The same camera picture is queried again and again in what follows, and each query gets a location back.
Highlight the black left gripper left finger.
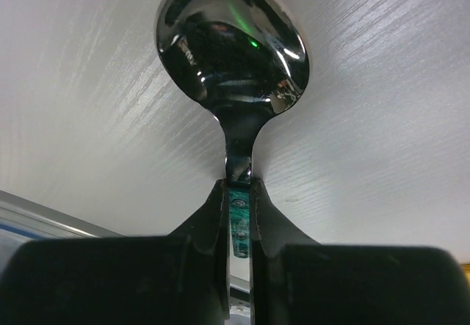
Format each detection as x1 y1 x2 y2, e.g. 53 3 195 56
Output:
1 180 230 324

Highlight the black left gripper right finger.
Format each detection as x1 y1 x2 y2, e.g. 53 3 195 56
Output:
250 179 469 324

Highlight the green handled metal spoon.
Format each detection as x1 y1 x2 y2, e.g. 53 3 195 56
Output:
156 0 311 258

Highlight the aluminium mounting rail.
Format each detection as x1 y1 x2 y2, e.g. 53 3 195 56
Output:
1 191 119 244

